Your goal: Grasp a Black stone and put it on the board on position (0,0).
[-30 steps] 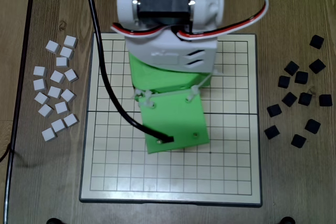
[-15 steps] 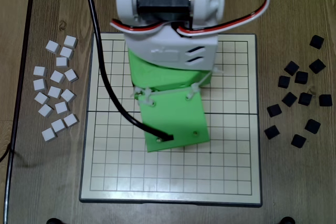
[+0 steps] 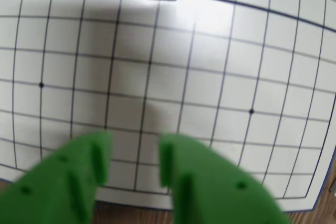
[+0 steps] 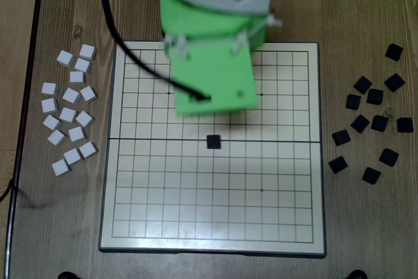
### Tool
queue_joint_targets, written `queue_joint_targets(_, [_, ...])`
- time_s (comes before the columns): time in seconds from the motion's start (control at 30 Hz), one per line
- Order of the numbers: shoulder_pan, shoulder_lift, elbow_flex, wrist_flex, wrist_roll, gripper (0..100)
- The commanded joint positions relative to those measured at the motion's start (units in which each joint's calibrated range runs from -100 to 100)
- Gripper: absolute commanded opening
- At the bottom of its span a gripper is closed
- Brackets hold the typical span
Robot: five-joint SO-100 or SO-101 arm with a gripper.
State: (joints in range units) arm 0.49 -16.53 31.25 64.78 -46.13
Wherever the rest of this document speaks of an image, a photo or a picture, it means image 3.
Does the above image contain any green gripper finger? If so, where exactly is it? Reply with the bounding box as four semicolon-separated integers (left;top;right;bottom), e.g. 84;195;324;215
159;131;291;224
0;130;114;224

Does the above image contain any white folding go board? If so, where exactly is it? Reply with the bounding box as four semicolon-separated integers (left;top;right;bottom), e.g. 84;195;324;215
0;0;336;213

